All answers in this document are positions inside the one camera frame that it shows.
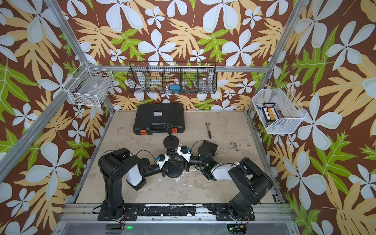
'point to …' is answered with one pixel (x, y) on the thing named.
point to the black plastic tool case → (159, 117)
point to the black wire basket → (172, 77)
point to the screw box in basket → (269, 112)
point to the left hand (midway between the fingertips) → (176, 162)
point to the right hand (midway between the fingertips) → (173, 158)
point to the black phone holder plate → (210, 146)
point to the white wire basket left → (88, 86)
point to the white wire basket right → (280, 112)
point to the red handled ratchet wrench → (207, 124)
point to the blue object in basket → (175, 88)
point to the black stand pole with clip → (168, 126)
